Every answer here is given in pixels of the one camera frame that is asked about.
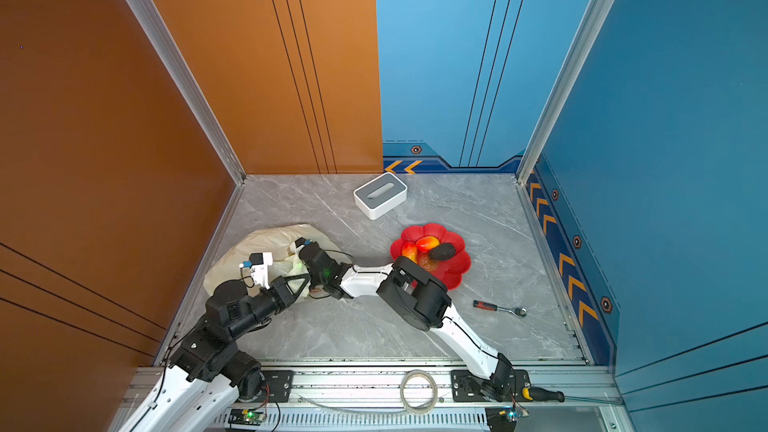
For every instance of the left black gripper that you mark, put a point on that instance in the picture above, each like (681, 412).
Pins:
(284, 293)

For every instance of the cream plastic bag orange prints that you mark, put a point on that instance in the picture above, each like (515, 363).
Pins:
(277, 241)

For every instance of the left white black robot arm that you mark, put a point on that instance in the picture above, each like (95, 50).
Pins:
(207, 373)

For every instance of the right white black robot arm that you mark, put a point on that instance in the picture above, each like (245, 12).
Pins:
(421, 300)

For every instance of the white grey tissue box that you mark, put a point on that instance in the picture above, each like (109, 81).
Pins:
(380, 195)

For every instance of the red orange peach fruit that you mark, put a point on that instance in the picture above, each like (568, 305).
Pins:
(427, 243)

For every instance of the red flower-shaped plate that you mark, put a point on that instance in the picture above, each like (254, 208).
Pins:
(449, 272)

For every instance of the left green circuit board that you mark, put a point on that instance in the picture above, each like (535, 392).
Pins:
(246, 417)

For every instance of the green circuit board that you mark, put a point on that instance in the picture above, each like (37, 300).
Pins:
(504, 419)
(246, 417)

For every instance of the coiled clear tube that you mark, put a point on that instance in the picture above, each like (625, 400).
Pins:
(418, 392)

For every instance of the red black ratchet wrench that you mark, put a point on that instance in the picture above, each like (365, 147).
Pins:
(516, 311)

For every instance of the right green circuit board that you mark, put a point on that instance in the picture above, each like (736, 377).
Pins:
(504, 419)

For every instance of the yellow black screwdriver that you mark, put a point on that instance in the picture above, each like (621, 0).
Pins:
(538, 394)

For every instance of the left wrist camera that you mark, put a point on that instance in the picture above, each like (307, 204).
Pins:
(254, 271)

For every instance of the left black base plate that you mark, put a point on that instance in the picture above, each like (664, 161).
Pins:
(279, 385)

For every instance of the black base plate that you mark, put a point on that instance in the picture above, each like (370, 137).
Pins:
(279, 385)
(466, 387)

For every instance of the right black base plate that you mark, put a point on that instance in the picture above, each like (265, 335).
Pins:
(466, 387)

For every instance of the aluminium rail frame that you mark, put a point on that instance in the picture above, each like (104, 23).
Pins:
(363, 395)

